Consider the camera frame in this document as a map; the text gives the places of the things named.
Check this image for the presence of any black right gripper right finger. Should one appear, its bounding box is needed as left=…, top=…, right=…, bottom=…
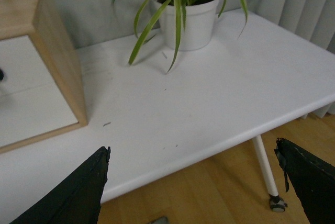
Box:
left=274, top=138, right=334, bottom=223

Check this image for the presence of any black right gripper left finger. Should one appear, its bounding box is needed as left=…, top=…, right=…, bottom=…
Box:
left=12, top=147, right=110, bottom=223

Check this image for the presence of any white drawer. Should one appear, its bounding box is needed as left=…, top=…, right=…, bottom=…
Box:
left=1, top=83, right=77, bottom=147
left=0, top=35, right=57, bottom=96

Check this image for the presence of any wooden drawer cabinet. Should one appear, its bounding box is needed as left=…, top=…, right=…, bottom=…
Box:
left=1, top=0, right=88, bottom=153

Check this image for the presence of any grey caster wheel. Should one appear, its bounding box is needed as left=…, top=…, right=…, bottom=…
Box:
left=269, top=195, right=287, bottom=212

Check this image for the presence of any white table leg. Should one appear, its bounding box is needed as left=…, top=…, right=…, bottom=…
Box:
left=252, top=135, right=279, bottom=197

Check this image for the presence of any white plant pot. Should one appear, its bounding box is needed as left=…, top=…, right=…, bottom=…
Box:
left=159, top=0, right=220, bottom=51

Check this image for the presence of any black drawer handle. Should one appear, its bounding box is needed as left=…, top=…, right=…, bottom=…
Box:
left=0, top=69, right=4, bottom=81

